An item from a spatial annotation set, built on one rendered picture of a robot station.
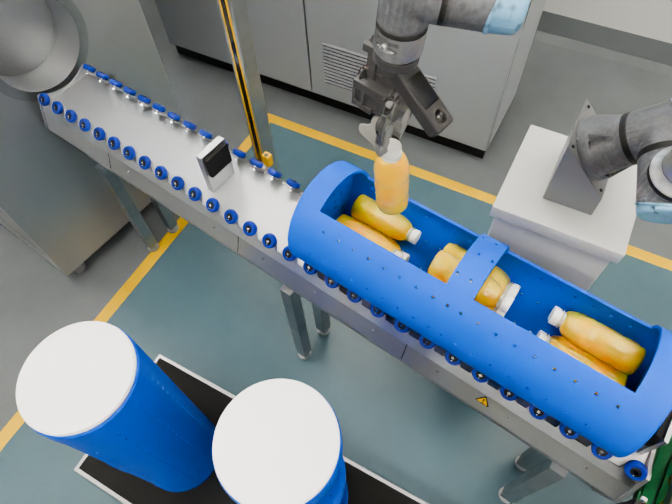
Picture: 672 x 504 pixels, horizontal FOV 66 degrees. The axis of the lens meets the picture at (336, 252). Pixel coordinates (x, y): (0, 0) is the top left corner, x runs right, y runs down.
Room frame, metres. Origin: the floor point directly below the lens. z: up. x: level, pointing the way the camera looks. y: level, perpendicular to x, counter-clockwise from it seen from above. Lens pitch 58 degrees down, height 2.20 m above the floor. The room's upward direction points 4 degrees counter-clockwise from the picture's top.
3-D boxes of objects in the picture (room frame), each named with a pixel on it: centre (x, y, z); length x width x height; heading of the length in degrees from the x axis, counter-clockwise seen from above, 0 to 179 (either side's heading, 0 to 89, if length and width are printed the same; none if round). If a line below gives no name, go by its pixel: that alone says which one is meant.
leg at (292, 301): (0.85, 0.17, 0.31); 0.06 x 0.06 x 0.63; 50
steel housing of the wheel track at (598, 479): (0.91, 0.13, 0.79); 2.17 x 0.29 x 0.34; 50
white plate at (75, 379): (0.44, 0.63, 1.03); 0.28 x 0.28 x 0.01
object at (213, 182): (1.09, 0.34, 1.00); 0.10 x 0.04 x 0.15; 140
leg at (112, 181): (1.48, 0.93, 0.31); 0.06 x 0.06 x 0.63; 50
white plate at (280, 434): (0.26, 0.16, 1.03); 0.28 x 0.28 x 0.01
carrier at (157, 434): (0.44, 0.63, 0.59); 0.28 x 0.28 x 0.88
